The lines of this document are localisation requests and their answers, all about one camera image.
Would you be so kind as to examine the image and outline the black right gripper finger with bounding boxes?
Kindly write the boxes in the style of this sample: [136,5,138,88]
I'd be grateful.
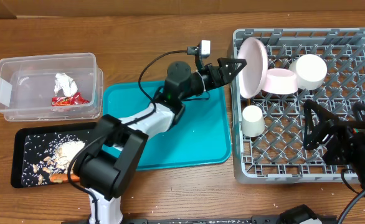
[303,100,339,150]
[352,101,365,121]

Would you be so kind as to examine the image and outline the pink plate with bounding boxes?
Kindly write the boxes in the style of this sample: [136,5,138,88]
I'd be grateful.
[237,37,268,99]

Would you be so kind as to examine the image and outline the pink bowl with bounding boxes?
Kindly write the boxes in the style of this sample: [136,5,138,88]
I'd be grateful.
[262,68,298,95]

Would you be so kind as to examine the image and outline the white bowl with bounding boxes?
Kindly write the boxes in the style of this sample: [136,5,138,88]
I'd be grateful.
[289,54,327,90]

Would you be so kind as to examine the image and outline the white plastic cup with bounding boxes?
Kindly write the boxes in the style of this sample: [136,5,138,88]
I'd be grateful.
[241,105,265,137]

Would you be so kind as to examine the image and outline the red snack wrapper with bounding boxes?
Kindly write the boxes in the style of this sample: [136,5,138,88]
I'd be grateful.
[51,92,89,106]

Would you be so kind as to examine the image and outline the white tissue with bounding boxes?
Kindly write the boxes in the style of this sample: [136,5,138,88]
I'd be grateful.
[54,73,78,97]

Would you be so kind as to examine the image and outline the orange carrot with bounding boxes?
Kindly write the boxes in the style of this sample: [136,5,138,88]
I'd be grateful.
[50,174,80,184]

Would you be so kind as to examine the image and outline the peanut and rice scraps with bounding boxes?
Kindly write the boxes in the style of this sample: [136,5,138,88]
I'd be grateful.
[21,130,90,187]

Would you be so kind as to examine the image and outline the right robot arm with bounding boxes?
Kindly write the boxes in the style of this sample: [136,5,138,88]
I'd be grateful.
[323,102,365,189]

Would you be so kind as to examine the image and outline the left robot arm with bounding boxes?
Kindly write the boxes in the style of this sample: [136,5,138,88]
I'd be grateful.
[67,58,247,223]

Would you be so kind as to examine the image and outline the grey dishwasher rack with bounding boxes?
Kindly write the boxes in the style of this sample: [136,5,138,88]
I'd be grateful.
[228,28,365,184]

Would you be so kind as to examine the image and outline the teal serving tray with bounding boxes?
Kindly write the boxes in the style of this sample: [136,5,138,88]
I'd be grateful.
[103,81,232,170]

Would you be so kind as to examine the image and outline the clear plastic bin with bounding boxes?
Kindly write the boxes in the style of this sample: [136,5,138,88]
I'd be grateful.
[0,53,103,121]

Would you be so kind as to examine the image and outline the black plastic bin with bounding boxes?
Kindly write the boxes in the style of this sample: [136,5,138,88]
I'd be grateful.
[11,122,96,188]

